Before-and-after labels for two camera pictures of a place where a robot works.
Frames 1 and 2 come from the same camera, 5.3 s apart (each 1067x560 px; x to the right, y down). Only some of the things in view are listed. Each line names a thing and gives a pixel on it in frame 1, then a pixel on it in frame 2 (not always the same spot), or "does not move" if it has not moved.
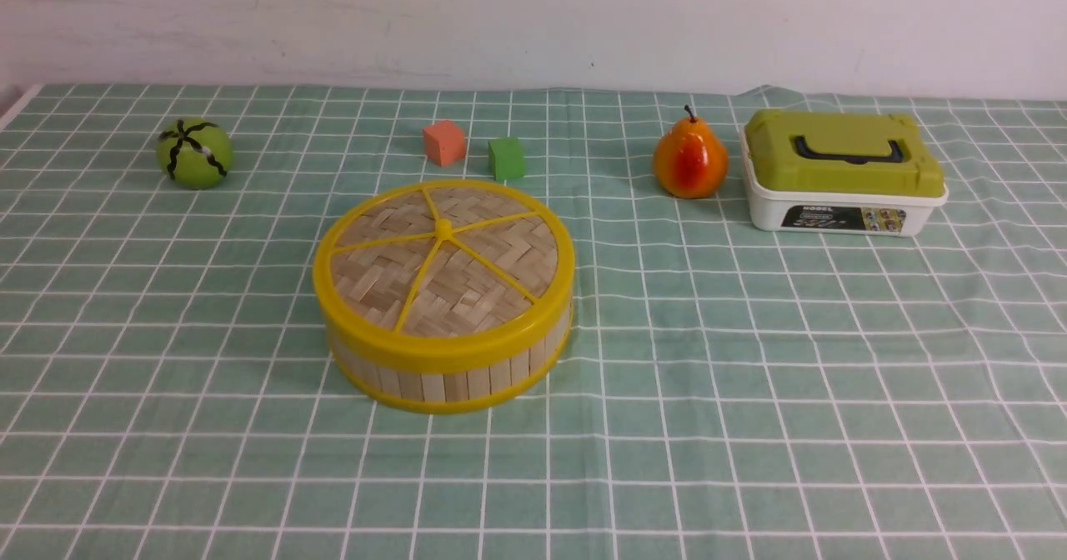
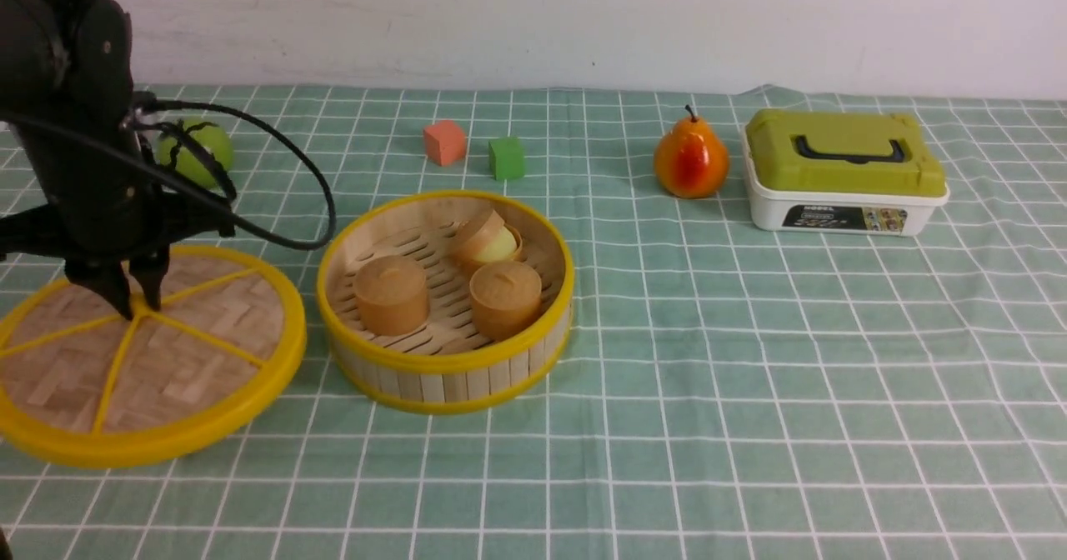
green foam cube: x=508 y=158 does not move
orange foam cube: x=444 y=142 does not move
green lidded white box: x=839 y=172 does not move
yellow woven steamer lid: x=443 y=276 to x=83 y=385
